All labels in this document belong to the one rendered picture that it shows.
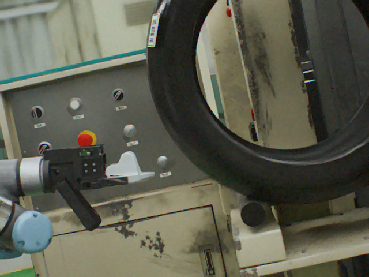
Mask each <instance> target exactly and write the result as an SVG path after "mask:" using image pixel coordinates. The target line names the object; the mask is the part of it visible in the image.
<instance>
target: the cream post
mask: <svg viewBox="0 0 369 277"><path fill-rule="evenodd" d="M229 4H230V8H231V13H232V19H233V22H234V28H235V33H236V32H237V36H238V38H239V44H240V50H241V53H242V58H243V70H244V76H245V80H246V86H247V92H248V96H249V101H250V103H251V108H253V111H254V117H255V121H254V123H255V129H256V133H257V139H258V144H259V145H261V146H264V147H270V148H279V149H292V148H301V147H306V146H309V145H313V144H316V143H317V140H316V136H315V130H314V124H313V121H312V115H311V109H310V104H309V100H308V94H307V88H306V83H305V79H304V74H303V70H302V65H301V61H300V56H299V50H298V44H297V41H296V35H295V30H294V26H293V23H292V17H291V12H290V8H289V3H288V0H229ZM271 209H272V212H273V215H274V217H275V219H276V221H277V224H278V225H279V224H285V223H291V222H296V221H300V220H306V219H312V218H317V217H320V216H324V215H329V214H331V213H330V207H329V202H328V201H324V202H321V203H312V204H279V205H277V206H272V207H271ZM283 273H284V275H285V277H342V271H341V266H340V260H334V261H331V262H328V263H322V264H317V265H311V266H307V267H301V268H295V269H293V270H289V271H284V272H283Z"/></svg>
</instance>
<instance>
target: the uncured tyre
mask: <svg viewBox="0 0 369 277"><path fill-rule="evenodd" d="M217 1H218V0H156V2H155V4H154V7H153V10H152V15H151V17H150V22H149V28H148V35H147V42H146V72H147V77H148V83H149V89H150V91H151V94H152V98H153V101H154V104H155V107H156V110H157V112H158V114H159V117H160V119H161V121H162V123H163V125H164V127H165V129H166V131H167V132H168V134H169V135H170V136H171V138H172V139H173V141H174V143H175V144H176V145H177V146H178V148H179V149H180V151H181V152H182V153H183V154H184V155H185V156H186V157H187V158H188V159H189V160H190V161H191V162H192V163H193V165H195V167H197V168H198V169H200V170H201V171H202V172H203V173H205V172H206V173H208V174H209V175H210V176H212V177H213V178H215V179H217V180H218V181H219V182H221V183H222V186H225V187H226V188H228V189H230V190H233V191H235V192H237V193H240V194H242V195H245V196H248V197H251V198H254V199H258V200H262V201H268V202H271V203H280V204H312V203H321V202H324V201H330V200H334V199H338V198H339V197H342V196H345V195H348V194H351V193H353V192H356V191H358V190H360V189H363V188H365V187H366V186H368V185H369V89H368V94H367V96H366V98H365V100H364V102H363V104H362V106H361V108H360V109H359V111H358V112H357V113H356V115H355V116H354V117H353V118H352V119H351V120H350V121H349V122H348V123H347V124H346V125H345V126H344V127H343V128H342V129H340V131H339V132H337V133H336V134H334V135H333V136H331V137H329V138H327V139H326V140H323V141H321V142H318V143H316V144H313V145H309V146H306V147H301V148H292V149H279V148H270V147H264V146H261V145H258V144H254V143H252V142H250V141H247V140H245V139H243V138H241V137H239V136H238V135H236V134H235V133H234V132H233V131H231V130H229V129H228V128H227V127H226V126H225V125H224V124H223V123H222V122H221V121H220V120H219V119H218V118H217V116H216V115H215V114H214V113H213V111H212V110H211V109H210V107H209V105H208V104H207V102H206V99H205V97H204V95H203V93H202V90H201V87H200V84H199V82H198V77H197V69H196V50H197V42H198V37H199V33H200V31H201V29H202V27H203V24H204V22H205V20H206V18H207V16H208V14H209V12H210V11H211V9H212V7H214V5H215V4H216V2H217ZM351 1H352V2H353V3H354V4H355V6H356V7H357V8H358V10H359V12H360V13H361V14H362V16H363V18H364V20H365V22H366V24H367V27H368V31H369V0H351ZM156 13H160V15H159V23H158V27H157V35H156V42H155V47H148V44H149V36H150V29H151V24H152V17H153V14H156Z"/></svg>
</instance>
